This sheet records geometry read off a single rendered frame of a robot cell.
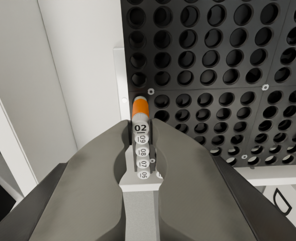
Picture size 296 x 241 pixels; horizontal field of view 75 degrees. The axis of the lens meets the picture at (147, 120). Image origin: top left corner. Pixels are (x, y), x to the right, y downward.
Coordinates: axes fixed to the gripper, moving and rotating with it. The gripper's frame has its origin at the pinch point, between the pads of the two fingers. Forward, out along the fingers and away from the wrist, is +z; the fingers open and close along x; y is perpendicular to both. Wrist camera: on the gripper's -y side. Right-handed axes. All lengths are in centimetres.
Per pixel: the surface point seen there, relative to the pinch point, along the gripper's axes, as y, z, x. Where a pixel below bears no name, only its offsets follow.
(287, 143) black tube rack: 5.6, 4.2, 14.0
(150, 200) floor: 133, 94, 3
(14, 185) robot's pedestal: 25.8, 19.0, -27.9
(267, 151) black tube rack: 6.5, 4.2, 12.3
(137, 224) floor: 167, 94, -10
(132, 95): -0.1, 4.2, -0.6
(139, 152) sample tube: 4.9, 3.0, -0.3
